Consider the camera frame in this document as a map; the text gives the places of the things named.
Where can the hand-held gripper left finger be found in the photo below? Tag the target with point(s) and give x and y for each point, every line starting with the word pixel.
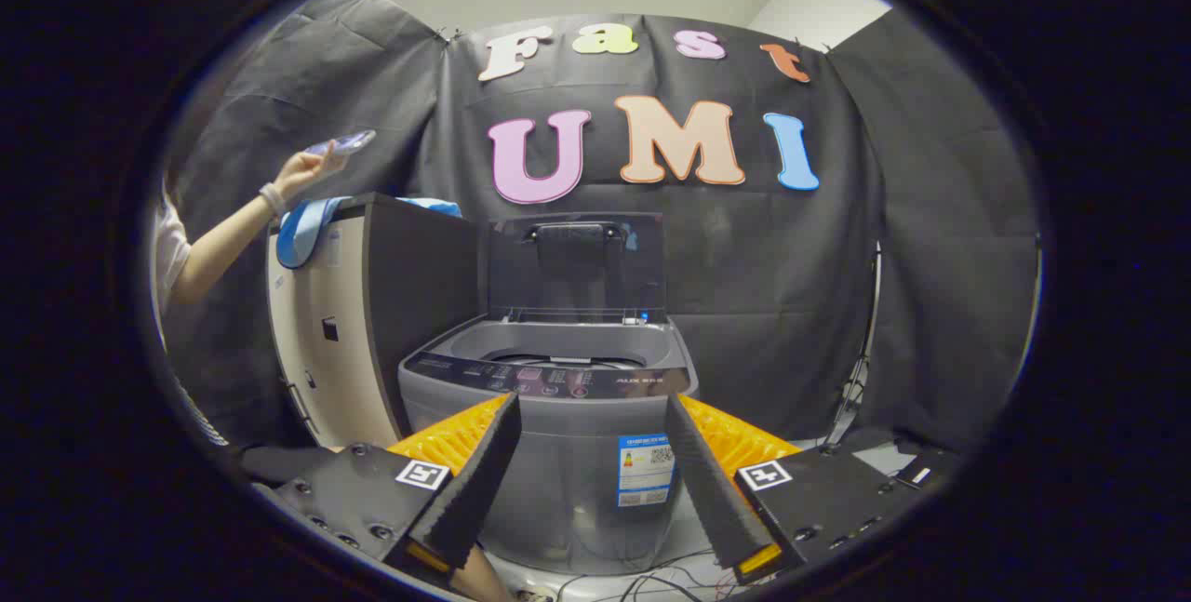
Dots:
pixel 465 500

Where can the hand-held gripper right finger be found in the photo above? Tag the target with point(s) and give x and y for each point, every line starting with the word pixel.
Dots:
pixel 721 500

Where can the grey washing machine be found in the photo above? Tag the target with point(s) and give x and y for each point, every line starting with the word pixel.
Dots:
pixel 558 453

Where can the blue garment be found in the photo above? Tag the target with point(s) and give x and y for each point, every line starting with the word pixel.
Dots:
pixel 296 234

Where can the person's bare leg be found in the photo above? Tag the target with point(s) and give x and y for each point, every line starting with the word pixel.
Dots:
pixel 486 576

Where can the black box with white label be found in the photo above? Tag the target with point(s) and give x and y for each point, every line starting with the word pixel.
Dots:
pixel 916 474

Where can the beige and grey cabinet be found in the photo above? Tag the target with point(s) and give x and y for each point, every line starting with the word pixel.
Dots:
pixel 409 304

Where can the black backdrop cloth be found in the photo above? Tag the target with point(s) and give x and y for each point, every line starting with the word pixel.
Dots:
pixel 744 258

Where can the white wristband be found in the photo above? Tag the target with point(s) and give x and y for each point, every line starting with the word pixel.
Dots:
pixel 273 198

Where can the smartphone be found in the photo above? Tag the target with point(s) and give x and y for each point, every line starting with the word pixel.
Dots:
pixel 342 142

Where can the person's white shirt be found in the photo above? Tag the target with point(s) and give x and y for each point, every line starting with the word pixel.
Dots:
pixel 169 253

